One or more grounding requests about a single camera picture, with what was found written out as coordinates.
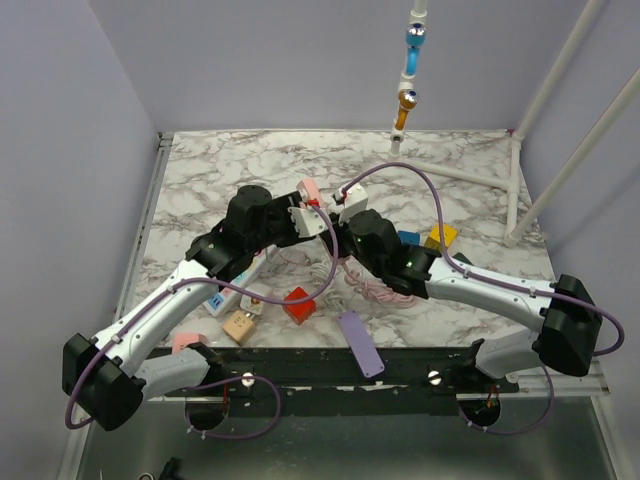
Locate pink power strip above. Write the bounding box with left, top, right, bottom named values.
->
left=296, top=178, right=338, bottom=213

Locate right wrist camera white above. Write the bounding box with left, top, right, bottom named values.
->
left=332, top=183, right=369, bottom=225

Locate blue orange pipe stand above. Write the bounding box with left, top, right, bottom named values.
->
left=390, top=0, right=428, bottom=157

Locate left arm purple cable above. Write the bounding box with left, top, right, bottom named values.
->
left=64, top=202, right=344, bottom=441

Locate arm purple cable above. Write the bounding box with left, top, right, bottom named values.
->
left=64, top=202, right=344, bottom=441
left=339, top=162, right=626, bottom=436

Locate yellow cube socket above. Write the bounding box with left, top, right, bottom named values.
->
left=424, top=224, right=458, bottom=252

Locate blue cube socket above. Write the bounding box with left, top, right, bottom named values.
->
left=398, top=230, right=421, bottom=246

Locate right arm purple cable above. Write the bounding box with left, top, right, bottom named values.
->
left=339, top=162, right=626, bottom=436

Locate white power strip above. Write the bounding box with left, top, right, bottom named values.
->
left=204, top=250, right=266, bottom=318

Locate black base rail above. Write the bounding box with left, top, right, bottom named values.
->
left=144, top=344, right=521, bottom=431

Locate white coiled power cable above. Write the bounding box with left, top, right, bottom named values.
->
left=307, top=262, right=347, bottom=309

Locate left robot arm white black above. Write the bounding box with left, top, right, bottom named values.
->
left=62, top=185, right=302, bottom=431

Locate dark green cube socket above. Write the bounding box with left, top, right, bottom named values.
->
left=453, top=252, right=473, bottom=268

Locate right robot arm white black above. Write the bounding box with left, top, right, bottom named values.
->
left=335, top=209, right=602, bottom=392

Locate beige cube socket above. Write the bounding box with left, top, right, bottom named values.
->
left=222, top=310, right=256, bottom=346

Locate purple USB power strip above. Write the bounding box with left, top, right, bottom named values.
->
left=338, top=311, right=385, bottom=378

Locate white PVC pipe frame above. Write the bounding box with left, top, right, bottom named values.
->
left=387, top=0, right=640, bottom=246

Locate white tiger cube socket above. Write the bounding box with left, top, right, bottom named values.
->
left=239, top=295, right=264, bottom=316

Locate pink cube socket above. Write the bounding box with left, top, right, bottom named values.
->
left=172, top=332, right=207, bottom=353

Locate red cube socket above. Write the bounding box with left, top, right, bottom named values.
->
left=282, top=287, right=316, bottom=325

